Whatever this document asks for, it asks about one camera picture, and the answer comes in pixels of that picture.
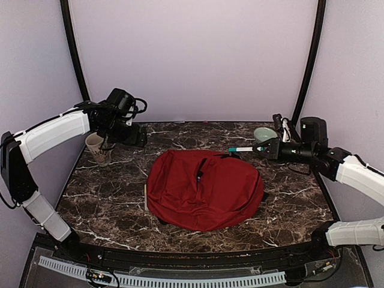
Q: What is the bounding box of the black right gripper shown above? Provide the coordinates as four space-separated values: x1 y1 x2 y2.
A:
254 137 316 164

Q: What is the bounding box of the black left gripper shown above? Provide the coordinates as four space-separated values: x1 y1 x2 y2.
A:
100 116 147 147

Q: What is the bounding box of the white teal marker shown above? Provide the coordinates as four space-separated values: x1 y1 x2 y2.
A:
229 146 262 152

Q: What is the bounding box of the red student backpack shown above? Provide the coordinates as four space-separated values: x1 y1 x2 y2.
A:
146 150 265 232

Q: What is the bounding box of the pastel yellow pink highlighter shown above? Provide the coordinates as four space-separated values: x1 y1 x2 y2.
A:
144 184 149 212

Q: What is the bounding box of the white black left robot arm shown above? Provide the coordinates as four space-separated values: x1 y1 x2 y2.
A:
1 88 148 262

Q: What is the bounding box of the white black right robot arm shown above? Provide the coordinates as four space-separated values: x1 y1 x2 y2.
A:
253 114 383 260

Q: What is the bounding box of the pale green ceramic bowl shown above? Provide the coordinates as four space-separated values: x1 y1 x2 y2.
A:
254 127 278 143

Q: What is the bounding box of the white patterned mug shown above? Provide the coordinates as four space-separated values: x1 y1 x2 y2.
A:
85 133 115 167

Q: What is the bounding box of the small circuit board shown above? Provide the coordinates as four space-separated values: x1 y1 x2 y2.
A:
85 269 112 283

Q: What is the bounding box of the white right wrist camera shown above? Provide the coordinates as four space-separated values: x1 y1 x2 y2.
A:
272 113 292 143

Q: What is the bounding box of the right black frame post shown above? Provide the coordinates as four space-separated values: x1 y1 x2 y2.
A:
291 0 327 126

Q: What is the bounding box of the black frame post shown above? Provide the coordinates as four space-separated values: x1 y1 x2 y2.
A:
60 0 90 101
291 0 327 126

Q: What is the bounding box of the black front rail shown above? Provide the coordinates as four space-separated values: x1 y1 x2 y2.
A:
29 232 358 271

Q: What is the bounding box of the left black frame post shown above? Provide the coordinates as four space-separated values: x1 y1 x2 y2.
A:
60 0 90 101

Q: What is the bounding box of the white slotted cable duct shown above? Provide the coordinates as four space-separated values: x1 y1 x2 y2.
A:
38 256 286 287

